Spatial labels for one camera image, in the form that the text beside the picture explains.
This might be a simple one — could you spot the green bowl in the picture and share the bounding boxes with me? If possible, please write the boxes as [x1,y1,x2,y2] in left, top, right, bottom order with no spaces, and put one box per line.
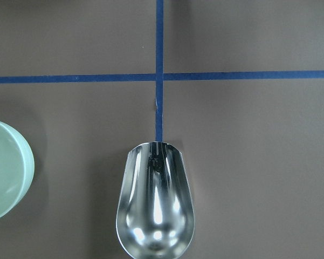
[0,121,35,218]

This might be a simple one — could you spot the metal ice scoop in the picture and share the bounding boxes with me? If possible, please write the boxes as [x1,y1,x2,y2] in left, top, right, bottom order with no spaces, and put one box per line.
[115,141,195,258]

